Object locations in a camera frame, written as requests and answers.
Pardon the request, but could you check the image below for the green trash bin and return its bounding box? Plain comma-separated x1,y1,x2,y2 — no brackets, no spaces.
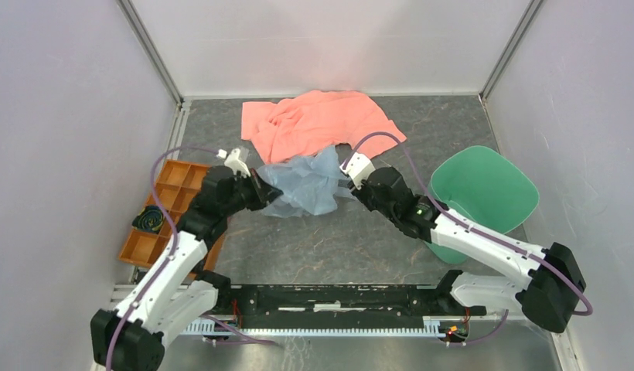
428,145,540,234

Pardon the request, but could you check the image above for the pink cloth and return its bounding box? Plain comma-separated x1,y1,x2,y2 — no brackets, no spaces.
241,90,406,164

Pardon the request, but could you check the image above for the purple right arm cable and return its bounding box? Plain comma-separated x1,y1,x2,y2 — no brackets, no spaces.
340,131,595,347

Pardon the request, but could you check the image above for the orange wooden divided tray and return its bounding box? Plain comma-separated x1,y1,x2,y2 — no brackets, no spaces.
118,160,210,268

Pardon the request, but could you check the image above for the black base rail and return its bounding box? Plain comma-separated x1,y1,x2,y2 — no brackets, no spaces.
209,284,486,330

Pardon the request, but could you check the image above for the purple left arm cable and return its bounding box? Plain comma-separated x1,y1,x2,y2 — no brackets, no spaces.
105,146,228,371

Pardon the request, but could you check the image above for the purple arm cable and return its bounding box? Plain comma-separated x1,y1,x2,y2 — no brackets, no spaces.
105,146,228,371
340,131,595,347

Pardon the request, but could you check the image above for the translucent blue trash bag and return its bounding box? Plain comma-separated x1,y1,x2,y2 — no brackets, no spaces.
257,145,353,218

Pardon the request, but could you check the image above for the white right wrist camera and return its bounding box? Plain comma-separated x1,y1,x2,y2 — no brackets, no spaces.
339,151,376,189

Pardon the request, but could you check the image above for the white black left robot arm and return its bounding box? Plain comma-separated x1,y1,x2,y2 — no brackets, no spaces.
90,165,283,370

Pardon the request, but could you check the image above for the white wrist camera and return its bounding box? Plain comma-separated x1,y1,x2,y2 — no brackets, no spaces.
216,147,251,178
339,151,376,189

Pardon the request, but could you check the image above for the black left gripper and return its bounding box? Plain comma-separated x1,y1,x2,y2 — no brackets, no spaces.
221,168,283,217

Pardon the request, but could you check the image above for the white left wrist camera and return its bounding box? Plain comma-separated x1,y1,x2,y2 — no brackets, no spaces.
216,147,251,178

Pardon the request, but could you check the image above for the white cable duct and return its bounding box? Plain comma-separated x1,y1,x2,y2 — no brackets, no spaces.
180,318,469,339

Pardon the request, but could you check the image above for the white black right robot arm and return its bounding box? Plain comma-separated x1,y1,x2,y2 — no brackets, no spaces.
345,164,586,333

